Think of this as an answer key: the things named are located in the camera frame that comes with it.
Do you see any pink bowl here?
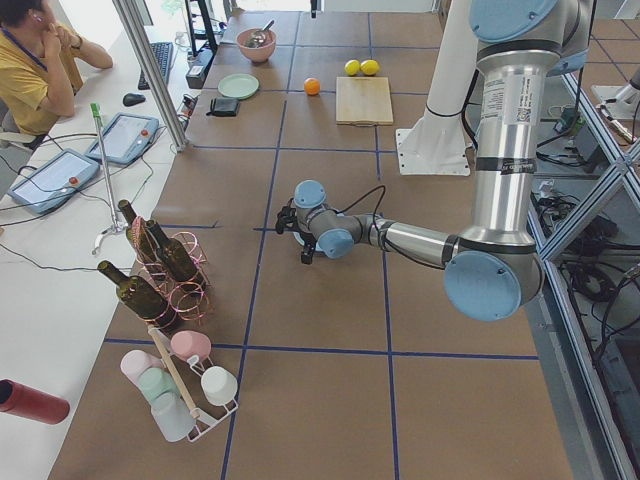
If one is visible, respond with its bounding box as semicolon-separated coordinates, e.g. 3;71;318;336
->
236;28;276;63

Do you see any white cup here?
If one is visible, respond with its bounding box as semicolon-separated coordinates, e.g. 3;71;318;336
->
201;366;238;406

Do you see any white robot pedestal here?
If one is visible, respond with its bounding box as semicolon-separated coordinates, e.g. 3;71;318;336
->
396;0;478;176

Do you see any seated person yellow shirt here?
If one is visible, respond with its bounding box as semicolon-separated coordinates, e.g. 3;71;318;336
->
1;0;113;136

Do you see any aluminium frame post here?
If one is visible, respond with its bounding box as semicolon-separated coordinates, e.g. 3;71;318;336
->
112;0;188;153

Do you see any green tipped reach stick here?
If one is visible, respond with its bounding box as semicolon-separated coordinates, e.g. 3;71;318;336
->
90;102;126;256

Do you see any white wire cup rack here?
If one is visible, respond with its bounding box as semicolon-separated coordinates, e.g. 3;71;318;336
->
147;324;240;443

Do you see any dark glass wine bottle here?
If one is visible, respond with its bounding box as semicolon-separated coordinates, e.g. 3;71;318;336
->
97;260;178;329

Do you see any teach pendant tablet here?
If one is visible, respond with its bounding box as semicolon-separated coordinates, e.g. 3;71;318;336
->
102;113;159;165
8;149;99;214

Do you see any red cylinder bottle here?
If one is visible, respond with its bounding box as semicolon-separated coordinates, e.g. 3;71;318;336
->
1;379;70;425

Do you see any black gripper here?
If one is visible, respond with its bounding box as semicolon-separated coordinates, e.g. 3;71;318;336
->
275;198;317;264

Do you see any yellow lemon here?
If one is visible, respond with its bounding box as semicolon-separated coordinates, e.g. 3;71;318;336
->
360;59;380;76
344;59;361;77

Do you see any orange fruit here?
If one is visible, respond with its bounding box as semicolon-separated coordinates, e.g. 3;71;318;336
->
303;77;321;96

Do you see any black computer mouse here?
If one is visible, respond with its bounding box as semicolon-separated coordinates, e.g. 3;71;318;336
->
122;93;146;107

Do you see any mint green plate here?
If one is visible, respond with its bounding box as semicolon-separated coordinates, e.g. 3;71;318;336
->
218;73;260;100

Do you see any black keyboard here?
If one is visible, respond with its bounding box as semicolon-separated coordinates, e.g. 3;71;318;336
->
137;41;175;92

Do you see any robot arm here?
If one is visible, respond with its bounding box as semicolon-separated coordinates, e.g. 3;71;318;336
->
275;1;593;321

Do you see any copper wire bottle rack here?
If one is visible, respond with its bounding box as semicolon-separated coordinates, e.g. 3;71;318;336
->
127;216;212;327

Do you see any wooden rack handle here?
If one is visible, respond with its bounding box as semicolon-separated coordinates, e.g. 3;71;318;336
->
147;327;200;419

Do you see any light blue plate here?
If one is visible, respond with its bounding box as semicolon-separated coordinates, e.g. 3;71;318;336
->
293;232;324;254

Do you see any wooden cutting board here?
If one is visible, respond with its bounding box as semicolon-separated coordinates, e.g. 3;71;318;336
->
336;77;394;125

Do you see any pale pink cup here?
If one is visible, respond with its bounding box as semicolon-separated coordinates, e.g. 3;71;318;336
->
120;350;165;386

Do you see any mint green cup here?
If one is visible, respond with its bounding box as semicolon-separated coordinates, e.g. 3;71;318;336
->
136;367;180;404

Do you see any grey cup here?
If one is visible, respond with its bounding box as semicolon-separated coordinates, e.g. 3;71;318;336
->
150;392;196;442

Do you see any metal scoop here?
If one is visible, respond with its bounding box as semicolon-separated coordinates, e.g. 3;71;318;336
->
244;19;275;48

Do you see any black folded cloth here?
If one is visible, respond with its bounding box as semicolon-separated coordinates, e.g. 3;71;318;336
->
206;97;240;117

